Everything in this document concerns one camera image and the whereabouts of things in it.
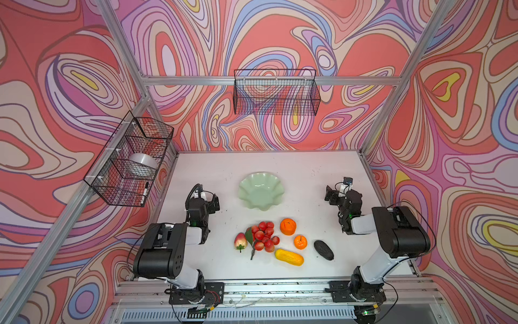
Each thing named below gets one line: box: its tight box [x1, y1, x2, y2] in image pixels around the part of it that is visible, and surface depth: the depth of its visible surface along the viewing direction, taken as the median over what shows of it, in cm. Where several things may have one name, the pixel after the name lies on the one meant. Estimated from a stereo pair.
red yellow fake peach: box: [234, 232, 248, 254], surface depth 84 cm
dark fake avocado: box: [313, 239, 334, 261], surface depth 82 cm
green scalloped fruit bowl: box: [238, 171, 285, 212], surface depth 103 cm
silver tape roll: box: [128, 152, 159, 170], surface depth 75 cm
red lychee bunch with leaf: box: [245, 221, 280, 260], surface depth 83 cm
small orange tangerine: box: [294, 234, 308, 250], surface depth 84 cm
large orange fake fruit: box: [279, 218, 297, 236], surface depth 87 cm
